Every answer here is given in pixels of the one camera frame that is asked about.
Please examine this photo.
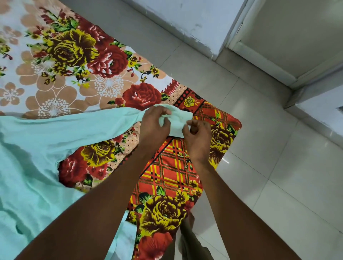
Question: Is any person's left hand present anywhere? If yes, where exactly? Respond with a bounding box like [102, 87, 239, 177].
[138, 105, 172, 154]

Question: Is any person's right hand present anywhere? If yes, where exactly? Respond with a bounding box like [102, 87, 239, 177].
[182, 119, 214, 164]

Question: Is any light green garment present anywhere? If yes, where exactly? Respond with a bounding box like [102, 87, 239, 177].
[0, 104, 193, 260]

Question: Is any person's right forearm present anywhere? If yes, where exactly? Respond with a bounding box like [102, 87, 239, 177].
[187, 158, 302, 260]

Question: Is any person's left forearm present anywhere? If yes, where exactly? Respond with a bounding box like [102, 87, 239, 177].
[14, 147, 158, 260]

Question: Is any person's grey trouser leg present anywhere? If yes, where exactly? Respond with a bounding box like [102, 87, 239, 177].
[177, 218, 215, 260]

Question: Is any floral printed bedsheet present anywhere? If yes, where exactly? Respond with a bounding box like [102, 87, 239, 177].
[0, 0, 243, 260]

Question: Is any white door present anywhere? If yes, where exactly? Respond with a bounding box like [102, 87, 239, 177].
[238, 0, 343, 79]

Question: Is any white door frame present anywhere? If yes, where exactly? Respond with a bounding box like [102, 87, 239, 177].
[227, 0, 343, 90]

